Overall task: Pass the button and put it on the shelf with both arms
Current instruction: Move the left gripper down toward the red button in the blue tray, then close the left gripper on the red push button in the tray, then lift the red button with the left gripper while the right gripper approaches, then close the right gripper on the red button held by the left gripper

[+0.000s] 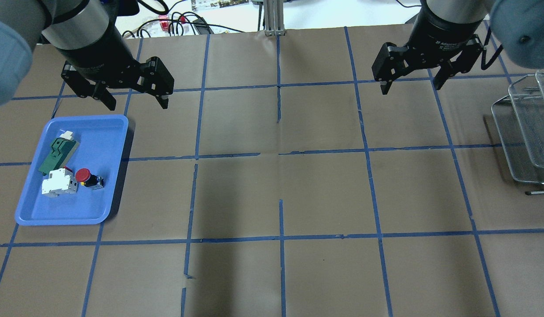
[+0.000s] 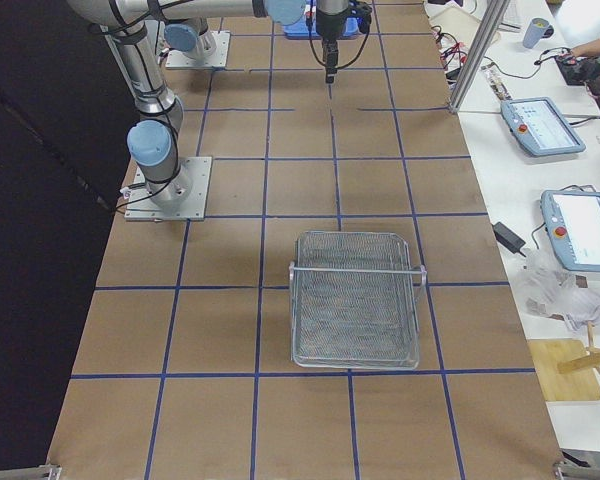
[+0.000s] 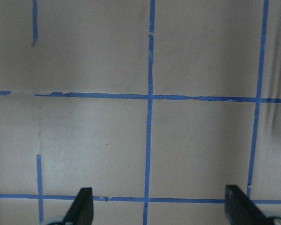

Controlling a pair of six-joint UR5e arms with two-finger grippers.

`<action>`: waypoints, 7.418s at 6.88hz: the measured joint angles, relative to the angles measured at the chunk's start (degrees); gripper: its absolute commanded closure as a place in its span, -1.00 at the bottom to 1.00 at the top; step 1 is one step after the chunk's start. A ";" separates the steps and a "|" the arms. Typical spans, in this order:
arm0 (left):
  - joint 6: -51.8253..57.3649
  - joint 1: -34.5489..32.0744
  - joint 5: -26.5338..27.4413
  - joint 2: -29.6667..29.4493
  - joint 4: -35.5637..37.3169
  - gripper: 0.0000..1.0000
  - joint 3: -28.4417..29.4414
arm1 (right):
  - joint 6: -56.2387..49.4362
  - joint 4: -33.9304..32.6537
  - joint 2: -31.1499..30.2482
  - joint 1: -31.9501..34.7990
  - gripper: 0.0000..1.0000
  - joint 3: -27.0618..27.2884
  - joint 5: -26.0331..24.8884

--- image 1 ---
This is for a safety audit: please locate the green electrical switch module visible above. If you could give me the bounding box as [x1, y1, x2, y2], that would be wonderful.
[38, 130, 80, 175]

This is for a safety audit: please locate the aluminium frame post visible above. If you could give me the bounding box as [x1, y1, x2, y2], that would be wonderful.
[263, 0, 286, 37]

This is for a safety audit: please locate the red emergency stop button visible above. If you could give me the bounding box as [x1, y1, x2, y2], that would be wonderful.
[74, 168, 104, 190]

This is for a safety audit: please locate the blue plastic tray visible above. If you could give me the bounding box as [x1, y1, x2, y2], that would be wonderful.
[14, 114, 129, 225]

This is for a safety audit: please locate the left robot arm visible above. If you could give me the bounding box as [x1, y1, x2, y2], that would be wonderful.
[0, 0, 175, 111]

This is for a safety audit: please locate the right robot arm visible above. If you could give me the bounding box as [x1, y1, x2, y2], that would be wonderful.
[372, 0, 544, 95]

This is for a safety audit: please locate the wire mesh shelf rack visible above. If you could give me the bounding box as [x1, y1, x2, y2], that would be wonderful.
[491, 69, 544, 196]

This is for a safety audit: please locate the black power adapter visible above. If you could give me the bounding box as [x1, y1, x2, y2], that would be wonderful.
[192, 17, 214, 35]

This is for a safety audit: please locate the black cable bundle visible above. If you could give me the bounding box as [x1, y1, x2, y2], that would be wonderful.
[121, 0, 246, 39]

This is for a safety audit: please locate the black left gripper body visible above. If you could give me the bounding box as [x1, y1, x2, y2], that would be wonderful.
[61, 39, 175, 98]

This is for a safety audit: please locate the white circuit breaker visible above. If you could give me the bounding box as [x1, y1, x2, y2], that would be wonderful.
[41, 168, 79, 197]

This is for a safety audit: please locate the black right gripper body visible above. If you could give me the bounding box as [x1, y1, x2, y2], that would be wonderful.
[372, 17, 483, 83]

